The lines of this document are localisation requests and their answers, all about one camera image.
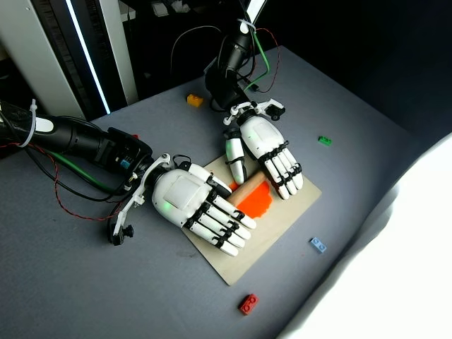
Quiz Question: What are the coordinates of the wooden rolling pin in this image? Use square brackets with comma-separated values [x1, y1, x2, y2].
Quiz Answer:
[227, 172, 268, 208]

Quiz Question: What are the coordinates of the orange play dough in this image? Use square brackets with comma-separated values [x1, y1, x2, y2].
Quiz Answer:
[228, 179, 275, 220]

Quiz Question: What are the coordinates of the white cabinet with light strip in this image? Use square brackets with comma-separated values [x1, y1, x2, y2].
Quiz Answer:
[0, 0, 139, 119]

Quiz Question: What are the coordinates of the arm green cable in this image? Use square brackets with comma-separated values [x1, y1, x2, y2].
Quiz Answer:
[244, 31, 271, 91]
[47, 150, 121, 194]

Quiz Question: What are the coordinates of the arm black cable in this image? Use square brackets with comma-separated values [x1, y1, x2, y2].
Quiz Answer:
[24, 148, 126, 204]

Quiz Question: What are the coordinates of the grey table cloth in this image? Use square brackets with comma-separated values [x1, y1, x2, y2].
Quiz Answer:
[0, 44, 434, 339]

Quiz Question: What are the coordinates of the arm red cable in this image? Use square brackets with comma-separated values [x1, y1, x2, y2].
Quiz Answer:
[254, 28, 281, 95]
[0, 143, 124, 222]

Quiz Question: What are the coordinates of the light blue toy brick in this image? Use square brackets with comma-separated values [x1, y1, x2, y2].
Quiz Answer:
[309, 237, 328, 254]

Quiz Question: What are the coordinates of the red toy brick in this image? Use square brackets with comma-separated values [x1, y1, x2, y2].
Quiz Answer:
[237, 292, 260, 316]

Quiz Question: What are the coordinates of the light wooden board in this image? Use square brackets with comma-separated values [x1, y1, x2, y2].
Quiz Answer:
[182, 152, 323, 286]

